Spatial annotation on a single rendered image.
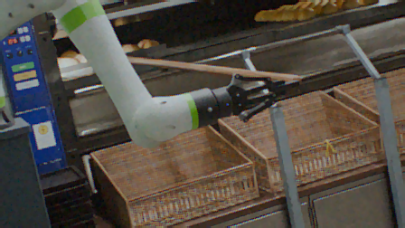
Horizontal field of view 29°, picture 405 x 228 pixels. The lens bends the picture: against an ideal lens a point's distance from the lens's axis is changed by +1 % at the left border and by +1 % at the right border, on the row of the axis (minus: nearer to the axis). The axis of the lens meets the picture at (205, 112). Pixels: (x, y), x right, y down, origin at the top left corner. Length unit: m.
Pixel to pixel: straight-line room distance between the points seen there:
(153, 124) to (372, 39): 2.26
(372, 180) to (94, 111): 1.23
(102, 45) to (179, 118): 0.29
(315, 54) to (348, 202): 0.82
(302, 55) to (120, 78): 1.90
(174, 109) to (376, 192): 1.69
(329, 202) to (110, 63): 1.55
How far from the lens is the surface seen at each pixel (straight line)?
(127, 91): 2.00
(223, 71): 2.57
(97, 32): 2.02
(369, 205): 3.42
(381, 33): 4.01
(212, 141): 3.54
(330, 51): 3.86
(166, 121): 1.86
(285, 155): 3.12
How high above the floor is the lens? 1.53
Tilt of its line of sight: 10 degrees down
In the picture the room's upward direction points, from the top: 11 degrees counter-clockwise
